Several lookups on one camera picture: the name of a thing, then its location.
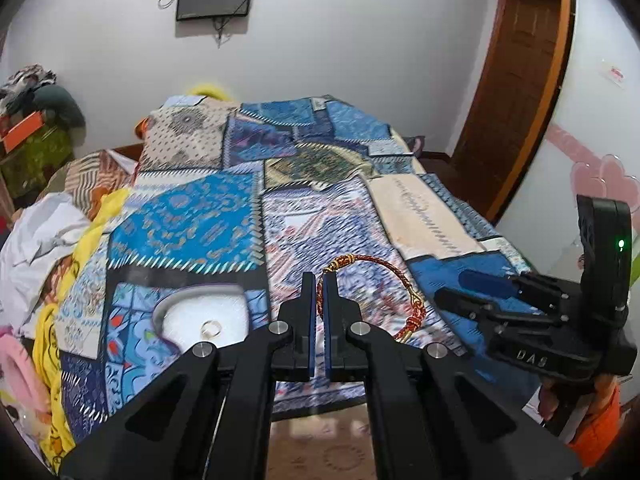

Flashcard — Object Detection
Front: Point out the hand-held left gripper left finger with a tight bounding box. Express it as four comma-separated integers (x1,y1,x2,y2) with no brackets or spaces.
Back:
59,272,317,480

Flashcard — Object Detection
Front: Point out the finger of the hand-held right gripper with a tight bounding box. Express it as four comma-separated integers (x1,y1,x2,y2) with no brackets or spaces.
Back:
460,268,568,313
433,287,531,333

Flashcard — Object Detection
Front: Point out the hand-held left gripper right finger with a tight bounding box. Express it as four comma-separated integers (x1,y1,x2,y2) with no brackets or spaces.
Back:
323,273,584,480

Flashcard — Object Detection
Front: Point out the red braided bracelet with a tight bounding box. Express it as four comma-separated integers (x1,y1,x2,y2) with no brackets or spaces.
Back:
316,254,426,345

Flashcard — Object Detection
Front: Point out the white jewelry tray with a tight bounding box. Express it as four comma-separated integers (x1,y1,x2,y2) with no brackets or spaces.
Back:
152,283,251,350

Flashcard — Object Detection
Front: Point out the person's right forearm orange sleeve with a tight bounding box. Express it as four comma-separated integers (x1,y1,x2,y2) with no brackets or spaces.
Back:
570,372,623,467

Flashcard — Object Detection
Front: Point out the person's right hand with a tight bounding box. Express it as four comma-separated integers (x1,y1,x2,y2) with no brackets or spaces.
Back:
539,382,560,423

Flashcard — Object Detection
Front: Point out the blue patchwork blanket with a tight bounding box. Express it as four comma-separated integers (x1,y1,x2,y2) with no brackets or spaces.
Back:
50,94,532,443

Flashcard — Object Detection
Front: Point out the brown wooden door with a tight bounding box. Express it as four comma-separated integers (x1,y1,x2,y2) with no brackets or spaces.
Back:
449,0,577,227

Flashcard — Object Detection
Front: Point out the yellow pillow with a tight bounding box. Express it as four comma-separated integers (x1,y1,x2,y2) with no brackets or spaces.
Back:
186,81,232,102

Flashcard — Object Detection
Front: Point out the brown patterned cloth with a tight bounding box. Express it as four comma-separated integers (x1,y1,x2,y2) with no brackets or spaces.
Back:
64,149,137,222

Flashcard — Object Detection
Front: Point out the yellow cloth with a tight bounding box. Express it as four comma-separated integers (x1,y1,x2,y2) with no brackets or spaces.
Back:
31,189,126,473

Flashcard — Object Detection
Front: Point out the white cloth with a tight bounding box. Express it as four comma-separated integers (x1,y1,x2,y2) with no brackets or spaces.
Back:
0,192,92,337

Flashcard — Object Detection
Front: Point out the green patterned cloth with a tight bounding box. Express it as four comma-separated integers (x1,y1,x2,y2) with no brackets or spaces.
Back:
0,125,76,202

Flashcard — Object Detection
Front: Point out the orange box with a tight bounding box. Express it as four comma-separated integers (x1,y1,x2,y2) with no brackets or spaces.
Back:
2,110,45,154

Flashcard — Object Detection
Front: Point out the pile of clothes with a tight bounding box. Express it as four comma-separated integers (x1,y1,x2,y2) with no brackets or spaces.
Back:
0,64,87,133

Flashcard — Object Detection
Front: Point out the pink heart wall sticker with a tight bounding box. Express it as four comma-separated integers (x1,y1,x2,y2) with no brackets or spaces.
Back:
545,124,640,233

